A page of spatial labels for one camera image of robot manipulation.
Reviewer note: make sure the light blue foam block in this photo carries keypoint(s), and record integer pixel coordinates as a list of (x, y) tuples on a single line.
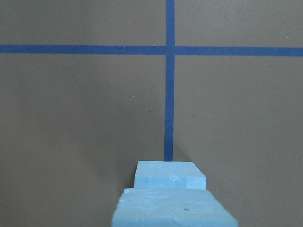
[(170, 208), (169, 175)]

